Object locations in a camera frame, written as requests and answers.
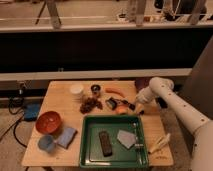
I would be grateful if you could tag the blue cup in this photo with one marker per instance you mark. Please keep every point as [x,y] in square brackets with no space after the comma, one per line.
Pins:
[46,143]

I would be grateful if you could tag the black handled brush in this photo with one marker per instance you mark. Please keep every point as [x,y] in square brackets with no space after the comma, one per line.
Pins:
[114,104]

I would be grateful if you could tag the dark brown block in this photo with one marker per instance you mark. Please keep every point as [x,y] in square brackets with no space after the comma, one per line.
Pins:
[105,143]

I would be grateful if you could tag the small metal cup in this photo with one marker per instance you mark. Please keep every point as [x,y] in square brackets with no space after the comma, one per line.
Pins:
[95,89]

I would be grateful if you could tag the red bowl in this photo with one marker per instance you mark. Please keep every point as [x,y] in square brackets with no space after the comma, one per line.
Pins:
[48,122]

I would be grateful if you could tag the yellow banana toy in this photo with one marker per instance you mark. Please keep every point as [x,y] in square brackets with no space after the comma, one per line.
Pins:
[159,143]

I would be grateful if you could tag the grey folded cloth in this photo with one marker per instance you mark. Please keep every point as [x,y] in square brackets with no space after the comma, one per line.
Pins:
[127,139]

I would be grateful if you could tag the blue sponge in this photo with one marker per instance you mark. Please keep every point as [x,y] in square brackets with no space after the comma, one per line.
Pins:
[66,137]

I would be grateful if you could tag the purple bowl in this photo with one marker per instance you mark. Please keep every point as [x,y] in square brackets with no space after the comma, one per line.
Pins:
[141,83]

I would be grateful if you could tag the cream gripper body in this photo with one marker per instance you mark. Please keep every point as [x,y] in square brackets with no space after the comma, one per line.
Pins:
[139,109]

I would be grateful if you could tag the orange fruit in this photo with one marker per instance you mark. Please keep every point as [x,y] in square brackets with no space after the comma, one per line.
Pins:
[121,109]

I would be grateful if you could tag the orange carrot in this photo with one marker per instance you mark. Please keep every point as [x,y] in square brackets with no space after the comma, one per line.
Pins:
[113,90]

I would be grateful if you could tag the green plastic tray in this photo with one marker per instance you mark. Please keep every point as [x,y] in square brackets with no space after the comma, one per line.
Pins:
[91,155]

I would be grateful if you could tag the white cup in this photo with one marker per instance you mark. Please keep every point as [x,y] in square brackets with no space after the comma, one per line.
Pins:
[77,90]

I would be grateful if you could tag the blue box on floor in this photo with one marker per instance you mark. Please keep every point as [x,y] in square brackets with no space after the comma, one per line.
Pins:
[31,112]

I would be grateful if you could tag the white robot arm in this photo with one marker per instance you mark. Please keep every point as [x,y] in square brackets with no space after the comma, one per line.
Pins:
[198,124]

